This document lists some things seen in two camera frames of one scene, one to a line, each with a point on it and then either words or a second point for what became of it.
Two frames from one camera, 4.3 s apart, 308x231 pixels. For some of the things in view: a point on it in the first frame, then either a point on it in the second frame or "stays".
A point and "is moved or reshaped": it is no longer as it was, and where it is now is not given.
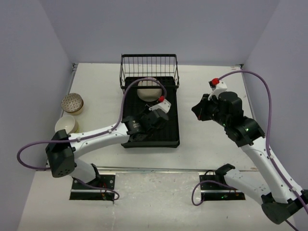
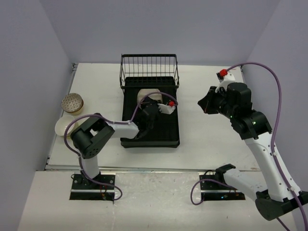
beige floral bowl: x=75 y=108 stays
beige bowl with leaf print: x=67 y=122 stays
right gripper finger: x=198 y=109 -> x=205 y=104
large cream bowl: x=149 y=95 is moved or reshaped
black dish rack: x=148 y=78 stays
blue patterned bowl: x=72 y=103 stays
